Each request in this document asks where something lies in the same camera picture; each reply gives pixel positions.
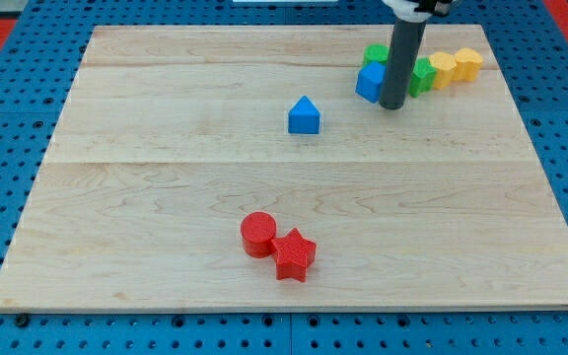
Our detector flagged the blue triangle block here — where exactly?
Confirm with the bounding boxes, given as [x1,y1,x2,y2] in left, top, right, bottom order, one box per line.
[288,96,320,134]

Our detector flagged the blue cube block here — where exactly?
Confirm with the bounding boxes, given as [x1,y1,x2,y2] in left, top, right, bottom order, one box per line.
[355,61,386,103]

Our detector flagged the red cylinder block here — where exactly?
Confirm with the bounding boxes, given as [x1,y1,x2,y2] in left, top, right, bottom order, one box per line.
[240,211,277,258]

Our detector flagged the red star block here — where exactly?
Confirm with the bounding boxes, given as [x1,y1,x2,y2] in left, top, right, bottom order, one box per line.
[271,228,317,282]

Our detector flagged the wooden board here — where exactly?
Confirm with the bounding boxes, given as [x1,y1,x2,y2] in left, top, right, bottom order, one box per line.
[0,25,568,314]

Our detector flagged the green round block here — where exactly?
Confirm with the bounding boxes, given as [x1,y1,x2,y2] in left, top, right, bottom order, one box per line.
[362,43,390,67]

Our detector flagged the green star block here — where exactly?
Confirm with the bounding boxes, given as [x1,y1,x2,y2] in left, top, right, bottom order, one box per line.
[408,57,437,98]

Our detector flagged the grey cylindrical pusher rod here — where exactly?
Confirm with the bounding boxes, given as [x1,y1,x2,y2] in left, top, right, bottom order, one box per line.
[379,19,426,110]

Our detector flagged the yellow pentagon block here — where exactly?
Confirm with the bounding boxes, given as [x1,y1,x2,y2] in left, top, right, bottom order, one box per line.
[429,51,457,90]

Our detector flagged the yellow heart block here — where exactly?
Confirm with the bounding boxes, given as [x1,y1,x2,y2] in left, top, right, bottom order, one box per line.
[453,47,483,82]

